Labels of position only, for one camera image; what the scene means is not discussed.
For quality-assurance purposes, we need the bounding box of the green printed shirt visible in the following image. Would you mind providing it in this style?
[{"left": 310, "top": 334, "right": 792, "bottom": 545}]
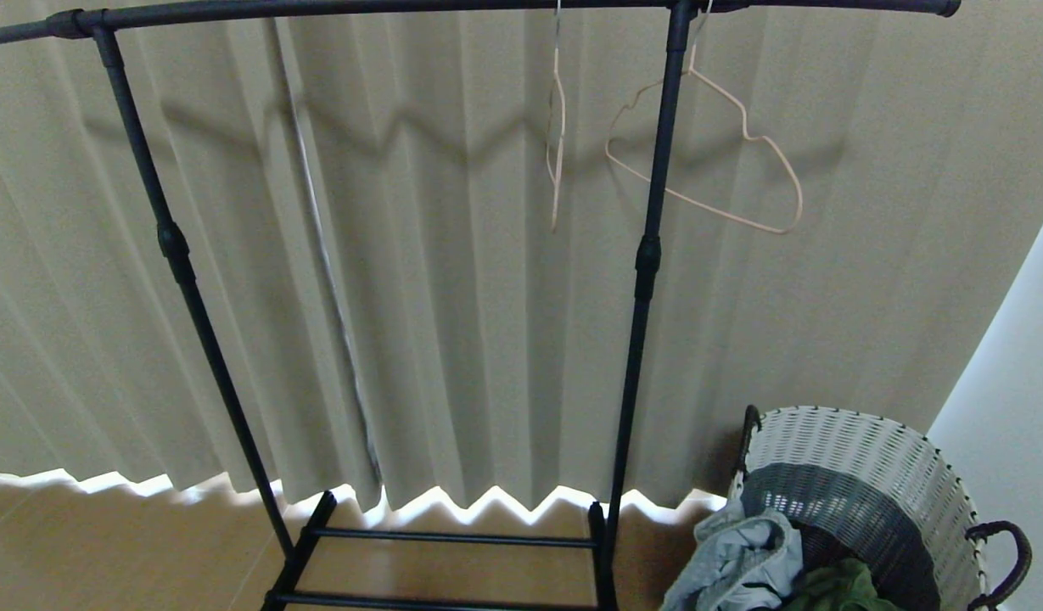
[{"left": 780, "top": 558, "right": 904, "bottom": 611}]

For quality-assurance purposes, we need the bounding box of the pink clothes hanger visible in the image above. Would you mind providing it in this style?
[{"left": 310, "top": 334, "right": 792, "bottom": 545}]
[
  {"left": 604, "top": 0, "right": 804, "bottom": 236},
  {"left": 545, "top": 0, "right": 567, "bottom": 234}
]

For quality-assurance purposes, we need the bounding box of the beige curtain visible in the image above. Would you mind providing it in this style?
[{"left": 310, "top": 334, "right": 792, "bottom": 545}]
[{"left": 0, "top": 0, "right": 1043, "bottom": 515}]

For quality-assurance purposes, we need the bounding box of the white laundry basket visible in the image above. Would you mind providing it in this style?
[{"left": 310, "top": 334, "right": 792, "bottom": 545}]
[{"left": 726, "top": 405, "right": 1034, "bottom": 611}]

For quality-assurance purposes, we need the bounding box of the pale grey garment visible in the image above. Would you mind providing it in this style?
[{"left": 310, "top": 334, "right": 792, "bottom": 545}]
[{"left": 661, "top": 501, "right": 806, "bottom": 611}]

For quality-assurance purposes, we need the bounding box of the black clothes rack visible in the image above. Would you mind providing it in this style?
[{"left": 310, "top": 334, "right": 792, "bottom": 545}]
[{"left": 0, "top": 0, "right": 962, "bottom": 611}]

